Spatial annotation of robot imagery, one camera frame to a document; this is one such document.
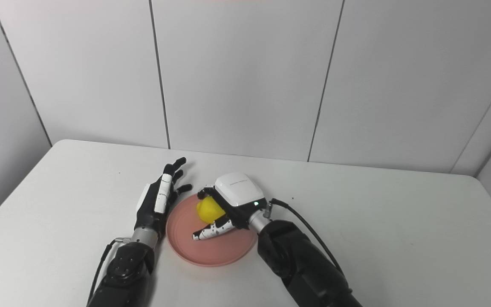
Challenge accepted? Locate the yellow lemon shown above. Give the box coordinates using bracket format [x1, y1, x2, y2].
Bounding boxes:
[196, 197, 227, 223]

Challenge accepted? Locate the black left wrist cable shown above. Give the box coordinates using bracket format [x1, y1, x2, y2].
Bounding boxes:
[87, 238, 133, 306]

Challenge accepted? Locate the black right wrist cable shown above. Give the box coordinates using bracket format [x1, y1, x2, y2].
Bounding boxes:
[266, 198, 345, 276]

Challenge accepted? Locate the pink round plate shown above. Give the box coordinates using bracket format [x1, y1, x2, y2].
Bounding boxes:
[166, 194, 258, 267]

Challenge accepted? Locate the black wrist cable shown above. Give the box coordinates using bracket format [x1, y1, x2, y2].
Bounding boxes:
[87, 238, 133, 306]
[266, 198, 345, 276]

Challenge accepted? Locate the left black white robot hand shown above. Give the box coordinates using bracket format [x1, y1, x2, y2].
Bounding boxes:
[134, 157, 193, 237]

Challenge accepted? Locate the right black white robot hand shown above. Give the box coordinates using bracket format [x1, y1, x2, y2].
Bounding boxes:
[192, 172, 268, 242]

